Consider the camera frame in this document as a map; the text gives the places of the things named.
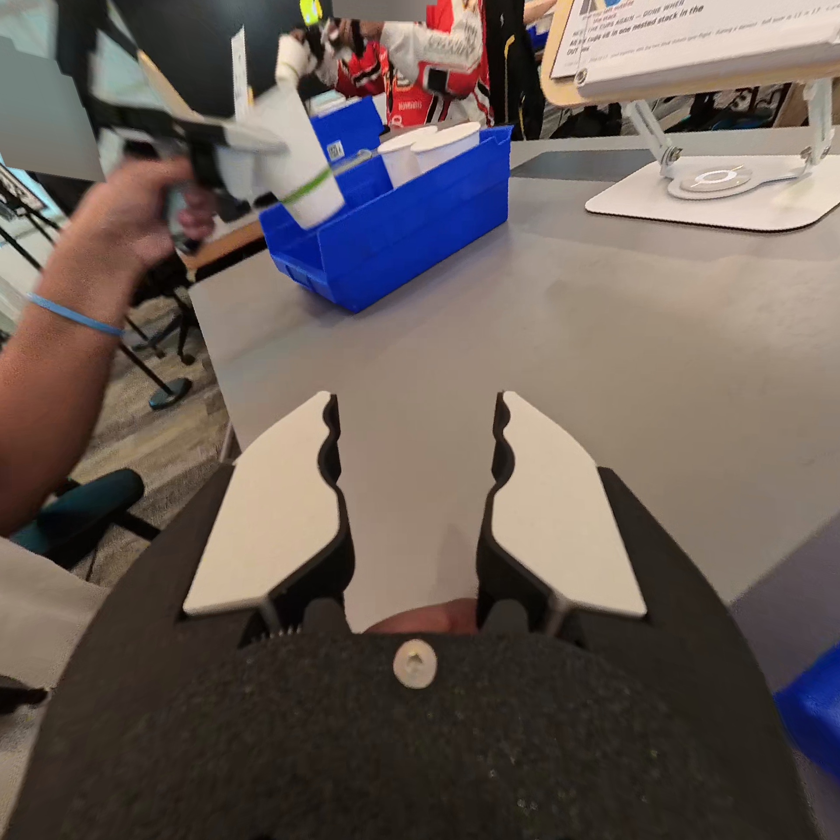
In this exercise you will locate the white paper cup green band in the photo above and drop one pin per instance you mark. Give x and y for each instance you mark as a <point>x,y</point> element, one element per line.
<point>295,157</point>

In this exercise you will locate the framed picture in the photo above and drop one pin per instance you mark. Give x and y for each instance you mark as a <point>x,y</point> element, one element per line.
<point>19,190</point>

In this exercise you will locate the blue wristband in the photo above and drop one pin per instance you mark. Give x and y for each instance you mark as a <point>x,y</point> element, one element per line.
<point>79,317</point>

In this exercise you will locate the person's left hand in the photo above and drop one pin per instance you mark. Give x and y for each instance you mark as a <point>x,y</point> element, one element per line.
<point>105,243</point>

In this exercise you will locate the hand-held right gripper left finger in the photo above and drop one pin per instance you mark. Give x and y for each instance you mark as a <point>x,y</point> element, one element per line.
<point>275,525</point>

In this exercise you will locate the printed instruction sheet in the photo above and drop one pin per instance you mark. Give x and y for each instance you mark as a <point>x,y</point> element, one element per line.
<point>656,33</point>

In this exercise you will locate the white paper sign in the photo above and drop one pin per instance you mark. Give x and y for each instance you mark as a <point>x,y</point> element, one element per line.
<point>241,72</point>

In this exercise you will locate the wooden board document stand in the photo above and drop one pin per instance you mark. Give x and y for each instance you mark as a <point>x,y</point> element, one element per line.
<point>167,85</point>

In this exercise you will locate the grey table with wooden edge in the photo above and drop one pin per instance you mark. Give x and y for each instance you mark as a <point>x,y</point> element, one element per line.
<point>223,246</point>

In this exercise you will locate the instruction sheet on stand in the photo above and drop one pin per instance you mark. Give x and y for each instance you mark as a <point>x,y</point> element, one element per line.
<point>630,197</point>

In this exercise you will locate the set of white paper cups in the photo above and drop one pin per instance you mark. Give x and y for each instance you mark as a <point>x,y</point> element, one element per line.
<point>400,164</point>

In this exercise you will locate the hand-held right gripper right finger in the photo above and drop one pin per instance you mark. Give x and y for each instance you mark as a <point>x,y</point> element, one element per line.
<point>564,525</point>

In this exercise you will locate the black tripod stand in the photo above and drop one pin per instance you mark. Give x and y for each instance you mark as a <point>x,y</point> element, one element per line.
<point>172,394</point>

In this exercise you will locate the blue plastic bin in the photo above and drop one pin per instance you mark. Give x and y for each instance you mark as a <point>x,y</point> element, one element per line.
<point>407,229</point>
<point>817,709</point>
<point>348,128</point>

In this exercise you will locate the wooden document board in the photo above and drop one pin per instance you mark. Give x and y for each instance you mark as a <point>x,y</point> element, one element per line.
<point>554,92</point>

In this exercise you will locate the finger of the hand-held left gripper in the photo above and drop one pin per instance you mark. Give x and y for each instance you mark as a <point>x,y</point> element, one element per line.
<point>239,170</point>

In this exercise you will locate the person's right hand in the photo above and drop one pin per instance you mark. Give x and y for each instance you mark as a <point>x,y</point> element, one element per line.
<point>426,620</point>

